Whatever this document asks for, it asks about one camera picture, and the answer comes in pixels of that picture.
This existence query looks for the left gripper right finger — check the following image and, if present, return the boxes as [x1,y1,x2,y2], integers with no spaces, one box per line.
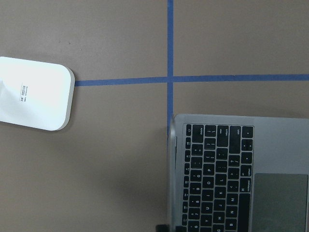
[175,226,186,232]

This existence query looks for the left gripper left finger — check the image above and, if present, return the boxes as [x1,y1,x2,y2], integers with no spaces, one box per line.
[155,224,169,232]

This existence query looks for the grey laptop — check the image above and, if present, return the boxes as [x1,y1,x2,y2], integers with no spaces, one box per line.
[168,114,309,232]

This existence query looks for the white desk lamp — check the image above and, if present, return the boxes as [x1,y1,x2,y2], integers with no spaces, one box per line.
[0,57,75,131]

